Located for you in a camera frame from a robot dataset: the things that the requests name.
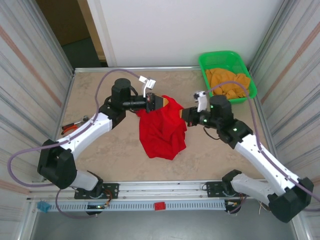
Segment grey slotted cable duct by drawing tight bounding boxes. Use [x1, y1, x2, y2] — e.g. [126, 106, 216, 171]
[47, 201, 227, 212]

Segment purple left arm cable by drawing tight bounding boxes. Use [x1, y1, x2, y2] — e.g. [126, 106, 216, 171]
[6, 69, 141, 220]

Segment orange handled pliers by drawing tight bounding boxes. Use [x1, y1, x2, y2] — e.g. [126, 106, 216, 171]
[61, 115, 90, 136]

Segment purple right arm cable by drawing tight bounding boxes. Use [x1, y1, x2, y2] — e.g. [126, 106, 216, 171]
[203, 81, 320, 215]

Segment aluminium mounting rail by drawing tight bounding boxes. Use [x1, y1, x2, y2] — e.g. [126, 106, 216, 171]
[29, 181, 296, 201]

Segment green plastic basket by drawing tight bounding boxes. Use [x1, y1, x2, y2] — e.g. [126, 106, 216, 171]
[198, 50, 258, 105]

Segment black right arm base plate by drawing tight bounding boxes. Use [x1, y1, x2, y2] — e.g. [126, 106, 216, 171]
[205, 181, 251, 198]

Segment mustard orange cloth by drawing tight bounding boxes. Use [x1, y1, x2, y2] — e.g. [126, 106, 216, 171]
[205, 67, 252, 101]

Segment brown wooden door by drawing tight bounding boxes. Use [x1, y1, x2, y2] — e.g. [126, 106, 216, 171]
[36, 0, 92, 47]

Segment red t-shirt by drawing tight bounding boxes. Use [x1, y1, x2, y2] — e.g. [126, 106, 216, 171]
[136, 94, 188, 161]

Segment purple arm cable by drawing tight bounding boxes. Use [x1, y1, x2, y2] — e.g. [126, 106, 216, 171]
[203, 81, 320, 215]
[6, 69, 141, 220]

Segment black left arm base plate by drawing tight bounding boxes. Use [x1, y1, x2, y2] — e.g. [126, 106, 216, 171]
[74, 183, 120, 200]

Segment small circuit board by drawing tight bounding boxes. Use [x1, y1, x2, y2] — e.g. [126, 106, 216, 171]
[224, 199, 242, 208]
[86, 203, 110, 210]

